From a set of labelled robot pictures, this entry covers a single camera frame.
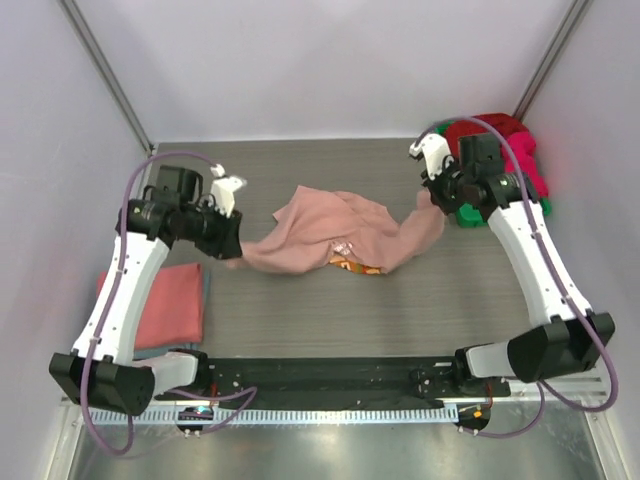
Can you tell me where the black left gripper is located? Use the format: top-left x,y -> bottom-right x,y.
176,198 -> 243,260

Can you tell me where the pink printed t shirt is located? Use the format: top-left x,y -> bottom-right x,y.
225,185 -> 446,275

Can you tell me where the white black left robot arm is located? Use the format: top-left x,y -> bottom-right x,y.
49,164 -> 246,416

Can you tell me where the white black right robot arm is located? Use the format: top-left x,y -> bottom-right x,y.
410,133 -> 615,396

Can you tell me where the green plastic bin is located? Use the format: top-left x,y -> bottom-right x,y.
434,121 -> 552,228

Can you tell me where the dark red t shirt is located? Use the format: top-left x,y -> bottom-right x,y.
444,113 -> 528,156

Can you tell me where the magenta t shirt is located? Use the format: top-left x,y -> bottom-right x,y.
507,131 -> 549,198

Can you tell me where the folded salmon t shirt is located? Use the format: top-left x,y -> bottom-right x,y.
97,262 -> 206,351

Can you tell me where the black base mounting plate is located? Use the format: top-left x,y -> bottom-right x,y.
153,355 -> 512,401

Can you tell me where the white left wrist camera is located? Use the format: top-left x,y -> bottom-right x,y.
210,164 -> 247,218

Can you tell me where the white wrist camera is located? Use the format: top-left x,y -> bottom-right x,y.
210,164 -> 247,218
409,133 -> 451,181

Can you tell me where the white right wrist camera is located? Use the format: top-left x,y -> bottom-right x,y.
409,133 -> 451,181

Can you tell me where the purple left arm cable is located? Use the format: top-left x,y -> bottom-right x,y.
79,151 -> 259,457

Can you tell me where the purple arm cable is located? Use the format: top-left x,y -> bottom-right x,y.
79,151 -> 259,457
414,117 -> 620,438

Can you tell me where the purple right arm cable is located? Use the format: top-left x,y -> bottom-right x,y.
414,117 -> 620,438

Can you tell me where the right aluminium corner post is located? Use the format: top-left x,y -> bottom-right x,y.
513,0 -> 593,121

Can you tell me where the aluminium corner post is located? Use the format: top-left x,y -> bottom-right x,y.
57,0 -> 154,155
513,0 -> 593,121

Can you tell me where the white slotted cable duct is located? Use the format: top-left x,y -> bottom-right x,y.
82,405 -> 459,426

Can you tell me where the aluminium front frame rail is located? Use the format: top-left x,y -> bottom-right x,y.
60,372 -> 610,405

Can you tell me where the left aluminium corner post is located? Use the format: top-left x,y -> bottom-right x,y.
57,0 -> 154,155

